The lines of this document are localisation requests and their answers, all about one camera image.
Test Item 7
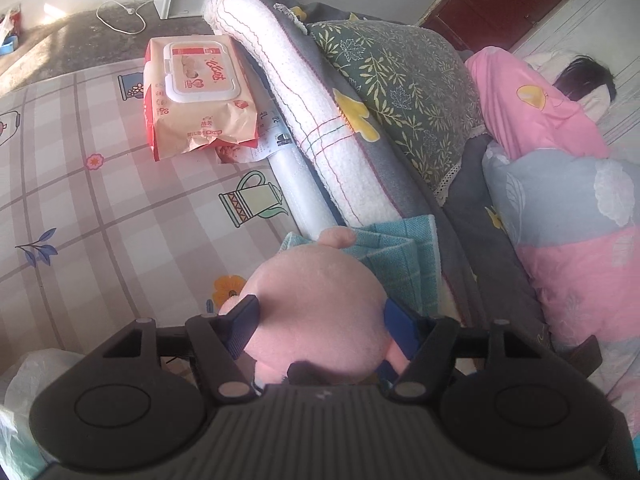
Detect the pink plush toy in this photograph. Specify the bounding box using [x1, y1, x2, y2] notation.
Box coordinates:
[218, 226, 409, 386]

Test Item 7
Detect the teal checked towel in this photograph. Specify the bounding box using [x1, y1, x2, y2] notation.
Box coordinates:
[268, 214, 442, 315]

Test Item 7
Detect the white tied plastic bag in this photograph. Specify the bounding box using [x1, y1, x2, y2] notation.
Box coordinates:
[1, 349, 82, 480]

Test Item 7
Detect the red wet wipes pack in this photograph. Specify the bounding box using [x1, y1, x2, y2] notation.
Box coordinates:
[143, 35, 258, 162]

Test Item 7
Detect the green leaf patterned pillow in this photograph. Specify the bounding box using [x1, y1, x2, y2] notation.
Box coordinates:
[308, 21, 486, 204]

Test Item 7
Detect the white rolled checked blanket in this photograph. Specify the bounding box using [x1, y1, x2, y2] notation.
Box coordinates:
[203, 0, 436, 229]

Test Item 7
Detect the sleeping person's head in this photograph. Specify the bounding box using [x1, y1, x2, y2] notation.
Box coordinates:
[524, 50, 617, 122]

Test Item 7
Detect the white power cable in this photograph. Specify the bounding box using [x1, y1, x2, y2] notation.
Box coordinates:
[94, 0, 156, 37]

